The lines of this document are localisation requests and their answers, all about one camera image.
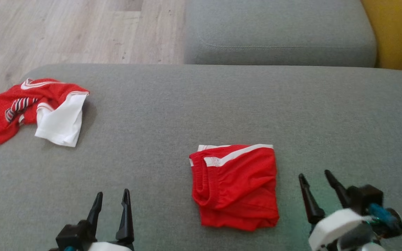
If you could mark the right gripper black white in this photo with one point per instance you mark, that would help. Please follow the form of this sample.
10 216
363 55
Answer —
337 225

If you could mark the large grey fabric sofa seat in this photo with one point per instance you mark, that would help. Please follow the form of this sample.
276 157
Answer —
152 115

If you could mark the grey fabric sofa cushion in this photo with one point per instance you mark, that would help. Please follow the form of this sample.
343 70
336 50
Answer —
277 31

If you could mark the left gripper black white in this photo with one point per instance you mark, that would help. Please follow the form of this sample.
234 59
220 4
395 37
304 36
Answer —
73 235

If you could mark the red shorts with white trim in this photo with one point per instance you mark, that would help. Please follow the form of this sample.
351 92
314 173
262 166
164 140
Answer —
243 188

